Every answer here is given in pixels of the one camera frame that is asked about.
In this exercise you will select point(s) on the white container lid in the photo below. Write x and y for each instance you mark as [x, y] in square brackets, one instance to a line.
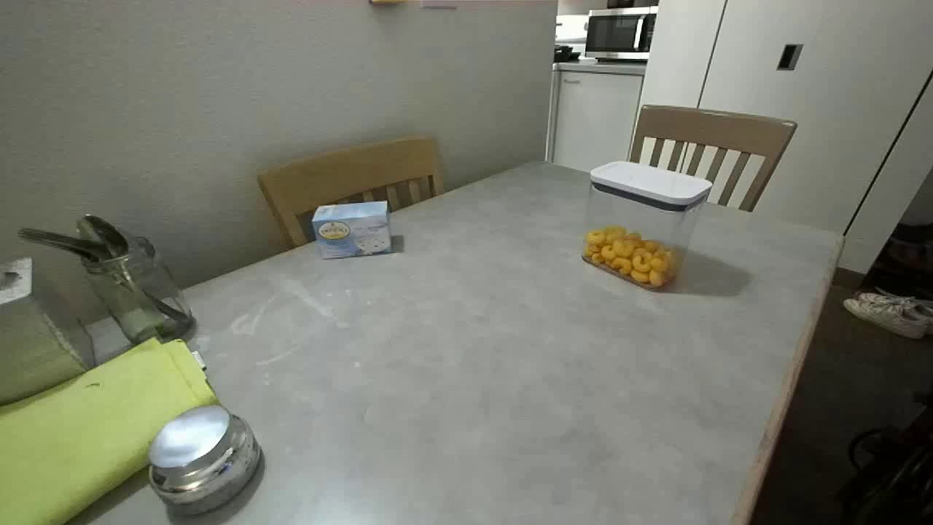
[652, 185]

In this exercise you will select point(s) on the light blue tissue box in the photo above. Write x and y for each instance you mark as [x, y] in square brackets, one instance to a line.
[351, 228]

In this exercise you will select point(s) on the clear plastic container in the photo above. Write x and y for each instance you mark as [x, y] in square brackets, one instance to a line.
[644, 217]

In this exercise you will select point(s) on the yellow snacks in container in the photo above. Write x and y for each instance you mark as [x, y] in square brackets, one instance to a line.
[631, 256]

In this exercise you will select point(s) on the microwave oven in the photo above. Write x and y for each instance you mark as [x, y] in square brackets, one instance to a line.
[623, 33]

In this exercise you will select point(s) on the wooden chair at table end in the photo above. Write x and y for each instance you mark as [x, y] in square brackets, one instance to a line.
[706, 144]

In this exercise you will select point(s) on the green folded cloth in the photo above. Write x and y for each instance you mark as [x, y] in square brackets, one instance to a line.
[77, 443]

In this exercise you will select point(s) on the white shoe on floor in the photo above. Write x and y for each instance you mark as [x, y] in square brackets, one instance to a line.
[902, 316]

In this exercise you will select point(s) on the wooden chair by wall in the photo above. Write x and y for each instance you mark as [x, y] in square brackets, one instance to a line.
[402, 173]

